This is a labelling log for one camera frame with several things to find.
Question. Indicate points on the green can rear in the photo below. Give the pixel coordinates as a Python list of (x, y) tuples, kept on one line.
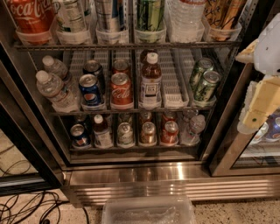
[(200, 66)]

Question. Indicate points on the clear water bottle front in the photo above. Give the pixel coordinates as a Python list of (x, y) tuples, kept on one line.
[(52, 87)]

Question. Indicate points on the blue Pepsi can front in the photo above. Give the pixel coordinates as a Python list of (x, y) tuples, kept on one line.
[(92, 97)]

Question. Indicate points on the blue Pepsi can bottom shelf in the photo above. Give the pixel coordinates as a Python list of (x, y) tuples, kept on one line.
[(80, 136)]

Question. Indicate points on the green label soda bottle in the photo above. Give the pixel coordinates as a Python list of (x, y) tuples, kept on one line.
[(70, 15)]

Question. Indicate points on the empty white shelf tray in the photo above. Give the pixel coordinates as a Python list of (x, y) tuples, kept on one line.
[(173, 87)]

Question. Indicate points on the small tea bottle bottom shelf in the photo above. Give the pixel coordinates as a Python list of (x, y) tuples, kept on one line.
[(102, 137)]

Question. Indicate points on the stainless steel fridge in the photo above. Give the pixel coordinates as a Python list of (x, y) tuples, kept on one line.
[(224, 165)]

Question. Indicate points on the blue can behind glass door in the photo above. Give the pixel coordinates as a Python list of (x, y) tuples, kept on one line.
[(273, 133)]

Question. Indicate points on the brown bottle behind tea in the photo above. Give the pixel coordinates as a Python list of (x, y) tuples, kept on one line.
[(143, 55)]

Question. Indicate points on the brown tea bottle white cap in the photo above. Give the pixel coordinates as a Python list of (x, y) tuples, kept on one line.
[(150, 84)]

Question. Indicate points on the dark Pepsi can rear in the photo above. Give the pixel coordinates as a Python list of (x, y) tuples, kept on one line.
[(94, 67)]

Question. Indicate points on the red Coca-Cola can rear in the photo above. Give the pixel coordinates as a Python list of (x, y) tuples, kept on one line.
[(121, 66)]

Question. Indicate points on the clear water bottle top shelf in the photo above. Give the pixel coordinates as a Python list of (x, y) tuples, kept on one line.
[(184, 20)]

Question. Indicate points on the red Coca-Cola can front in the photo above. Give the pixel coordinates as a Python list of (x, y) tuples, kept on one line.
[(121, 94)]

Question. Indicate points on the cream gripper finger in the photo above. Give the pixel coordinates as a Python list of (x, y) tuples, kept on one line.
[(247, 55), (262, 100)]

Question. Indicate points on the bronze can bottom shelf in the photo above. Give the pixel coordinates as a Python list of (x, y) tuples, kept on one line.
[(148, 134)]

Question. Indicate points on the green can top shelf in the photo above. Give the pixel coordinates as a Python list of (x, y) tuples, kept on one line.
[(150, 15)]

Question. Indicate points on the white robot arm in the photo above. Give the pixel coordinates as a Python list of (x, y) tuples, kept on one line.
[(266, 57)]

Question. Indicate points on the clear plastic bin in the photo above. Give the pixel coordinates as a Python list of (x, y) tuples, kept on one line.
[(149, 210)]

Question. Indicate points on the white green can bottom shelf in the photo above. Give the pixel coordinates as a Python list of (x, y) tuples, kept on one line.
[(125, 136)]

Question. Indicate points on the green can front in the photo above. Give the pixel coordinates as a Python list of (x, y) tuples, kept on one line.
[(207, 86)]

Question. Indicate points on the clear water bottle rear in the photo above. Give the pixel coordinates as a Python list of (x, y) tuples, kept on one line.
[(56, 66)]

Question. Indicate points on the yellow can top shelf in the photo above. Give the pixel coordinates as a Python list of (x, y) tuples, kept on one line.
[(221, 19)]

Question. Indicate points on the silver blue can top shelf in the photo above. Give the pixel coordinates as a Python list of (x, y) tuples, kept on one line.
[(110, 15)]

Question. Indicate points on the large Coca-Cola bottle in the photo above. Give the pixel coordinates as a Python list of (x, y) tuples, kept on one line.
[(32, 17)]

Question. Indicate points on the water bottle bottom shelf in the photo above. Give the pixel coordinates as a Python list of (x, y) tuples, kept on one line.
[(191, 133)]

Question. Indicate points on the white can behind glass door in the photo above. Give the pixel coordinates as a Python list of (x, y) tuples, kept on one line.
[(260, 133)]

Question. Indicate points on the red can bottom shelf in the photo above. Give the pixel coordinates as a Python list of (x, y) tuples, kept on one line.
[(169, 133)]

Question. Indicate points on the red coca-cola can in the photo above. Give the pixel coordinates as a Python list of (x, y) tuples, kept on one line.
[(121, 66), (121, 94)]

